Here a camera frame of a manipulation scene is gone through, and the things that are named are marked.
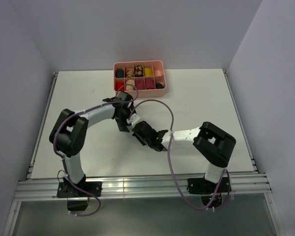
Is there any maroon rolled sock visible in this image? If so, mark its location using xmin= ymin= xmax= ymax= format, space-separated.
xmin=135 ymin=78 xmax=145 ymax=90

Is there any brown checkered rolled sock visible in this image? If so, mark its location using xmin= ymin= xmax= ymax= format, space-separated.
xmin=135 ymin=65 xmax=144 ymax=77

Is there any pink divided organizer box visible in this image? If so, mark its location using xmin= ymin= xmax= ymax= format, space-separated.
xmin=113 ymin=60 xmax=167 ymax=98

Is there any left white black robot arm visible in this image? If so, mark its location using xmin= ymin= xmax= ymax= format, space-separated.
xmin=49 ymin=91 xmax=134 ymax=196

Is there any brown cream patterned rolled sock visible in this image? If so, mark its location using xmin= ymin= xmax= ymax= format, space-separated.
xmin=125 ymin=68 xmax=134 ymax=78

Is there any aluminium frame rail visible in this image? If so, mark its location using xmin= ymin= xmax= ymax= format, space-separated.
xmin=13 ymin=173 xmax=272 ymax=202

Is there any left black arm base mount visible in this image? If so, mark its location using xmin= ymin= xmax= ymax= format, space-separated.
xmin=56 ymin=181 xmax=102 ymax=217

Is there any maroon purple striped sock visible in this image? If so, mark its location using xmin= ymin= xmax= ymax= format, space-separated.
xmin=145 ymin=78 xmax=155 ymax=90

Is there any dark navy rolled sock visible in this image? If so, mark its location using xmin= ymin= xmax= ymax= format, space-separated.
xmin=115 ymin=69 xmax=124 ymax=78

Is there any red rolled sock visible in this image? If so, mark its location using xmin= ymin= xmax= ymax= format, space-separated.
xmin=115 ymin=82 xmax=124 ymax=91

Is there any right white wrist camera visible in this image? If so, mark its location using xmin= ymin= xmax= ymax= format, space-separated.
xmin=126 ymin=113 xmax=142 ymax=129

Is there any yellow rolled sock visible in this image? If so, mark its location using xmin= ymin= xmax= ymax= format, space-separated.
xmin=144 ymin=67 xmax=153 ymax=77

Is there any beige patterned rolled sock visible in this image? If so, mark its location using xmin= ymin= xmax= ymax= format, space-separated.
xmin=125 ymin=79 xmax=135 ymax=91

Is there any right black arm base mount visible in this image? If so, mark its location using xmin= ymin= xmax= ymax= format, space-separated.
xmin=187 ymin=177 xmax=232 ymax=208

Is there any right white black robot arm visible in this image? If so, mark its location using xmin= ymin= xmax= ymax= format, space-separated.
xmin=131 ymin=121 xmax=236 ymax=192

